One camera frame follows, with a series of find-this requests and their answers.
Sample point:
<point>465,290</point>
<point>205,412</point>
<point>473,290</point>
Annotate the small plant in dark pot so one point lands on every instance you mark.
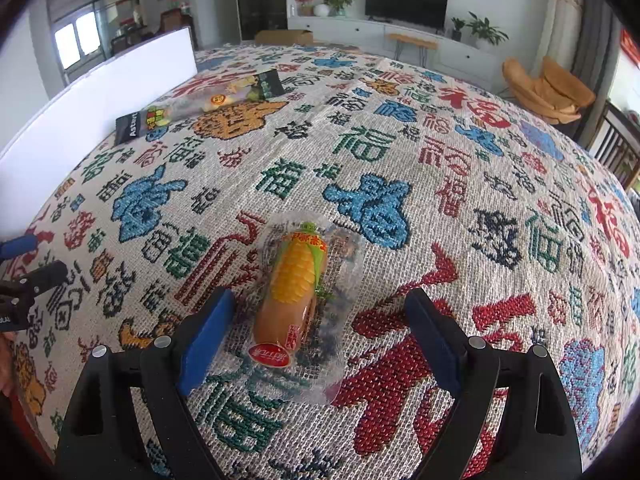
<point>457,30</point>

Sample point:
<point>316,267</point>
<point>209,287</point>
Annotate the balcony glass door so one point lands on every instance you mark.
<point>85,35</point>

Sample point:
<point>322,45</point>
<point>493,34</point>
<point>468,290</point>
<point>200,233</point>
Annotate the brown cardboard carton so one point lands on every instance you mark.
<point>282,37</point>

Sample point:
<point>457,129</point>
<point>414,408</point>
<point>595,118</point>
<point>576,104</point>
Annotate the black flat television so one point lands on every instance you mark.
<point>405,2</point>

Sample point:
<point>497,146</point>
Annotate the red wall hanging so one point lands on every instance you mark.
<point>631,47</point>

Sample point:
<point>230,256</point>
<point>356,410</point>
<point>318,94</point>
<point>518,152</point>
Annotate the dark green clear snack packet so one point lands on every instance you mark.
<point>240,92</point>

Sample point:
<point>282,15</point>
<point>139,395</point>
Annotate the dark glass cabinet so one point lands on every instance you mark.
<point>260,0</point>

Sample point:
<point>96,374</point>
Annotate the corn sausage packet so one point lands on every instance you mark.
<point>295,280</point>

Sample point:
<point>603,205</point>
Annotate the white cardboard box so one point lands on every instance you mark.
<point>100,95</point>

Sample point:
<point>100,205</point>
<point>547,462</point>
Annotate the black snack packet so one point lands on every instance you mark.
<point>137,127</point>

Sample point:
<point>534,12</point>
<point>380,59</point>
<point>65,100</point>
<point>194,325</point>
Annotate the grey curtain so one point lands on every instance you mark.
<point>597,60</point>

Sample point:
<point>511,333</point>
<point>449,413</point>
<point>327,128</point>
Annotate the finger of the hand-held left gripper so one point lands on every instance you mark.
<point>40,280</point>
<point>20,247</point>

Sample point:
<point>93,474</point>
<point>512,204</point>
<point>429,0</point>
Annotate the covered standing air conditioner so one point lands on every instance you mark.
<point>557,25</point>

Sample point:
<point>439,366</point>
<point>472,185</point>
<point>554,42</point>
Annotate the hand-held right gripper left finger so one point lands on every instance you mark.
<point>205,347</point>

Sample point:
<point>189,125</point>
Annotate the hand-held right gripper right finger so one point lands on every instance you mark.
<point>434,347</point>

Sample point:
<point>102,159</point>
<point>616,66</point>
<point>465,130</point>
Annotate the dark wooden slatted chair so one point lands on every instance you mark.
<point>617,145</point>

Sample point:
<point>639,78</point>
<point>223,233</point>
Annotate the orange lounge chair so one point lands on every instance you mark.
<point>550,92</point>

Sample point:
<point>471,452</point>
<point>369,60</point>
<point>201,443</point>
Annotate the wooden stool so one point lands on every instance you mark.
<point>412,41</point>

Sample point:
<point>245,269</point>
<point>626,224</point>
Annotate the white television cabinet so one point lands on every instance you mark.
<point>350,32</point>

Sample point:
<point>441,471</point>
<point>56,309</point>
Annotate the white round vase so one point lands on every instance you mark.
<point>321,10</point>

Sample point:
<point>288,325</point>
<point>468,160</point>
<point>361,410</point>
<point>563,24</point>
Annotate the large plant in white pot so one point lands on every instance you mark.
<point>486,30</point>

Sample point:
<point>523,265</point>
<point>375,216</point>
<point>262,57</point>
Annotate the green leafy potted plant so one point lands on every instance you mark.
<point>338,1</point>

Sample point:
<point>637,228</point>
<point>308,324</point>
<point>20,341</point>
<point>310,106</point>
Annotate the printed woven blanket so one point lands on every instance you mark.
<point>400,200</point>

